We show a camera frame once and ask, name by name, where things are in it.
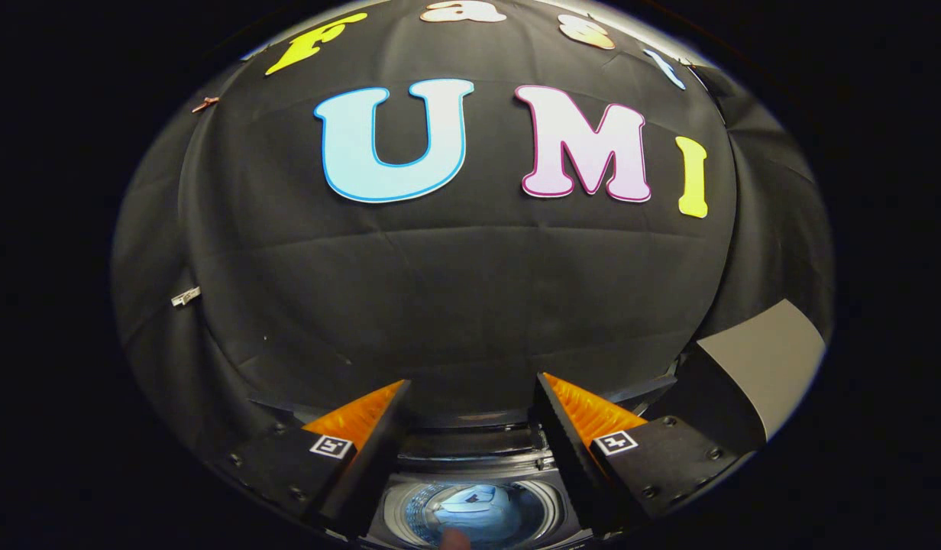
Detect beige cabinet with dark top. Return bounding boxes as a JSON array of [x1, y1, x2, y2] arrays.
[[665, 299, 826, 459]]

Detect grey washing machine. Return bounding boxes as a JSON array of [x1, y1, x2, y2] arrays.
[[249, 374, 677, 550]]

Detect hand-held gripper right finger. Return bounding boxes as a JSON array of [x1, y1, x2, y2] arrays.
[[533, 373, 750, 535]]

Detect light blue polo shirt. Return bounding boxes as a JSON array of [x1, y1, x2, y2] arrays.
[[434, 485, 517, 535]]

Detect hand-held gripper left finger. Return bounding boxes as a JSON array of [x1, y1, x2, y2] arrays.
[[218, 380, 412, 539]]

